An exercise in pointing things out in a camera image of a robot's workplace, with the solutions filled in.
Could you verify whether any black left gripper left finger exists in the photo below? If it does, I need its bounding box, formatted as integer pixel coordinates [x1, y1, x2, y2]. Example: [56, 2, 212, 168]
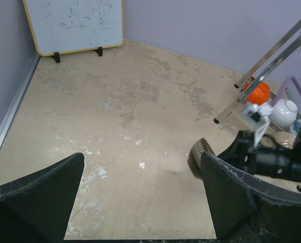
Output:
[0, 153, 85, 242]

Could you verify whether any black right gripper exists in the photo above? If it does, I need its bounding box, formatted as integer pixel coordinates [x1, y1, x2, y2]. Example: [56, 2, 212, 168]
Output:
[218, 130, 301, 183]

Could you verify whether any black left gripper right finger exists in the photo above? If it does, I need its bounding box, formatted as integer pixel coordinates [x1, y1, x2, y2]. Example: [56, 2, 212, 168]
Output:
[201, 152, 301, 242]

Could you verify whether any beige bowl with dark rim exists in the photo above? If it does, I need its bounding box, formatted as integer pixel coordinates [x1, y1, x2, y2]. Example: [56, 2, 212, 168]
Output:
[187, 138, 214, 179]

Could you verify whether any orange bowl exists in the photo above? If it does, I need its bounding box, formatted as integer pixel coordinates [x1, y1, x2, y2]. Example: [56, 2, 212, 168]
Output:
[246, 82, 270, 105]

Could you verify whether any black glossy bowl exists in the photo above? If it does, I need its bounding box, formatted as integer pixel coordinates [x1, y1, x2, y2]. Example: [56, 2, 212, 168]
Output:
[260, 132, 296, 149]

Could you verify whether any blue floral white bowl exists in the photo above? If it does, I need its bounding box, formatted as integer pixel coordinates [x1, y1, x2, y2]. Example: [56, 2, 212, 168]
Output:
[289, 119, 301, 134]

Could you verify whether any stainless steel dish rack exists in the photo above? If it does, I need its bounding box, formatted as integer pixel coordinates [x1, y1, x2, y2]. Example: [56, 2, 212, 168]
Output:
[214, 19, 301, 124]

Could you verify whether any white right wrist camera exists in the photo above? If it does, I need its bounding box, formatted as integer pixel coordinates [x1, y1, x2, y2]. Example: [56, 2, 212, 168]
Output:
[241, 102, 273, 147]

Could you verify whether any aluminium frame rail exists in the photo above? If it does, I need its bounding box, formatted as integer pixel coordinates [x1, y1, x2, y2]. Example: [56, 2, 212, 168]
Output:
[0, 54, 40, 151]

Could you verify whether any small whiteboard with wooden frame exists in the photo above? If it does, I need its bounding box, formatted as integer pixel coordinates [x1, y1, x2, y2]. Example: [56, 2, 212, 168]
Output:
[23, 0, 124, 57]

